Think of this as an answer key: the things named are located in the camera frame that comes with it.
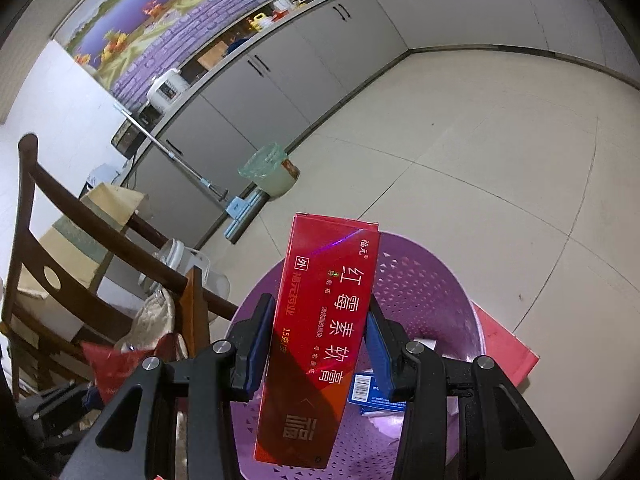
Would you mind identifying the black countertop oven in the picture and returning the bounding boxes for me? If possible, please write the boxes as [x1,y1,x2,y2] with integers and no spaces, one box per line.
[111,119,151,157]

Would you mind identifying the brown wooden chair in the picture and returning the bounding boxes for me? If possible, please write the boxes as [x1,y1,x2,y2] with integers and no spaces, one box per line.
[0,134,240,401]

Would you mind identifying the green patterned cardboard box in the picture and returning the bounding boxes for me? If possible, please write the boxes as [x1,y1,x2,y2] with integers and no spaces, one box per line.
[17,217,116,311]

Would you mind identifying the white rice cooker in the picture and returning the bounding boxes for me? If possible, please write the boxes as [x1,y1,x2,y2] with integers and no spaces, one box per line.
[146,67,188,116]

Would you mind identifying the blue tissue packet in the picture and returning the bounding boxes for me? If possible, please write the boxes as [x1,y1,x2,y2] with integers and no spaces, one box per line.
[348,371,407,412]

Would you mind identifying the red foil bag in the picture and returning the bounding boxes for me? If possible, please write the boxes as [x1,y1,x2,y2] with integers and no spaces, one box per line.
[80,332,178,406]

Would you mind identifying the white plastic bucket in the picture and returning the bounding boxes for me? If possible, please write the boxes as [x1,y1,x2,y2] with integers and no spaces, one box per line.
[145,239,231,306]

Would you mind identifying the purple perforated plastic basket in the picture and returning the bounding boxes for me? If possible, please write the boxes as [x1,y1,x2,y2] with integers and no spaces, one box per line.
[225,232,488,480]

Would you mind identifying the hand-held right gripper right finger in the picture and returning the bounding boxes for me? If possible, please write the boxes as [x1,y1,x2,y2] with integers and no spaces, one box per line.
[364,296,576,480]

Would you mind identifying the flower field wall poster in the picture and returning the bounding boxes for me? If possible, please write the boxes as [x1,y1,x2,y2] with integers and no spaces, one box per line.
[52,0,278,103]

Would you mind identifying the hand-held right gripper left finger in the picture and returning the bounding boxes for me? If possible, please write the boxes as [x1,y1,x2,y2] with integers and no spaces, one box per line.
[60,294,277,480]

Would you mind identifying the beige quilted chair cushion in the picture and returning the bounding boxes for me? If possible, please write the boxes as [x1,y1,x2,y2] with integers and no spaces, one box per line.
[115,285,191,361]

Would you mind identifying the plain cardboard box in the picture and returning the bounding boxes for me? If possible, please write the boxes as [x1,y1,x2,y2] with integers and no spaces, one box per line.
[80,182,153,233]

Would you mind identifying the grey kitchen cabinets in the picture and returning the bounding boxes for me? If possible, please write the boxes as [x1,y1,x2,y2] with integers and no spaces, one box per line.
[120,0,640,261]

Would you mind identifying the green lined trash bin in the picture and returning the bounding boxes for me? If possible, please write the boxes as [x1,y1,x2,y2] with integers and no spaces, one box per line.
[237,142,301,198]

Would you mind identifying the red cardboard box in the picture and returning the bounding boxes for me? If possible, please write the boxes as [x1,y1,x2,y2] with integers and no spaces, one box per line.
[255,212,382,470]

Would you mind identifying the flat mop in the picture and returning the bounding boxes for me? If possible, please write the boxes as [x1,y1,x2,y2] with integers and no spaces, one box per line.
[114,102,261,243]

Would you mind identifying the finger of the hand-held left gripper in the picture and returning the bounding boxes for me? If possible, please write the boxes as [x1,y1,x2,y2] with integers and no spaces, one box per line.
[15,382,108,443]

